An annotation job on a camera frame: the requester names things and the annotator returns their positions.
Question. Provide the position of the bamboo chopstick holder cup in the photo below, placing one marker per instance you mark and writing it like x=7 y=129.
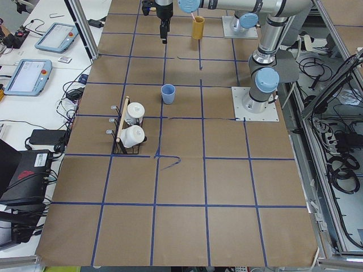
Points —
x=198 y=27

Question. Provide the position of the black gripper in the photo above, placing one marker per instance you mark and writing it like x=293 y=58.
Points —
x=163 y=12

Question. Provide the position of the white mug near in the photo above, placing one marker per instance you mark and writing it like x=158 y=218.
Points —
x=132 y=136

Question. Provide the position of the teach pendant near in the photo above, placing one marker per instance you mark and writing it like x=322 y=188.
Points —
x=29 y=78

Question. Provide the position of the aluminium frame post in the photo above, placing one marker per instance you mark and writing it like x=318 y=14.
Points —
x=78 y=16

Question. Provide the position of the blue plastic cup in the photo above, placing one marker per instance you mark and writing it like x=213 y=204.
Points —
x=168 y=93

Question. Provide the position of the white mug far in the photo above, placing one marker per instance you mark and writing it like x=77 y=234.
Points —
x=134 y=113

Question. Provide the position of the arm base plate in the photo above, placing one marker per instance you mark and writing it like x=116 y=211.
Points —
x=227 y=23
x=247 y=109

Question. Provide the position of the white mug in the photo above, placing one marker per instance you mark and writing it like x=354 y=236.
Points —
x=134 y=113
x=132 y=136

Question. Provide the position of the teach pendant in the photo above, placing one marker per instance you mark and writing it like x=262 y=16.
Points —
x=57 y=38
x=29 y=78

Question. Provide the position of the black power adapter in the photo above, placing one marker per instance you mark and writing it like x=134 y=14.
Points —
x=46 y=137

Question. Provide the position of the black wire mug rack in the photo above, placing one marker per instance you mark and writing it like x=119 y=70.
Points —
x=120 y=123

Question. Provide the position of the teach pendant far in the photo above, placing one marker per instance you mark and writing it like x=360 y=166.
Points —
x=57 y=38

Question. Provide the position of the black computer box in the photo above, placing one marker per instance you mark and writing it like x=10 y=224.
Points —
x=22 y=175

